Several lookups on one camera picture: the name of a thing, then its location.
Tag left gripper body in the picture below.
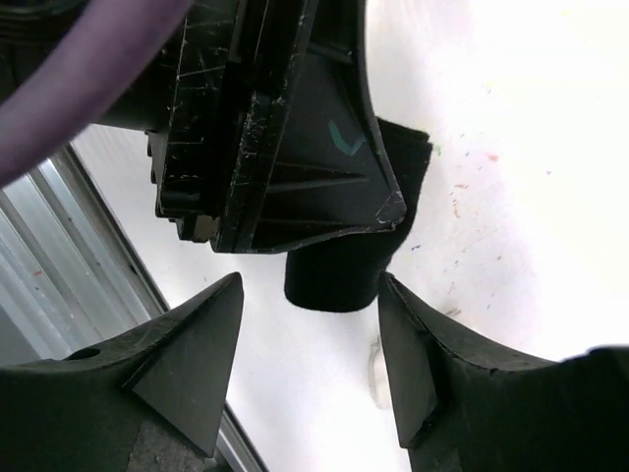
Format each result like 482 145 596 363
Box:
0 0 315 245

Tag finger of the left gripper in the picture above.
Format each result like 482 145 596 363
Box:
211 1 407 254

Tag aluminium rail frame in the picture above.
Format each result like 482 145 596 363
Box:
1 147 264 471

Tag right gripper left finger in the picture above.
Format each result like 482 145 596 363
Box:
1 272 244 471

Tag black sock white stripes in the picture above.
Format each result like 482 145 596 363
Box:
284 118 432 313

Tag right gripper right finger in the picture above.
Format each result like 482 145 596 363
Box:
378 274 628 471

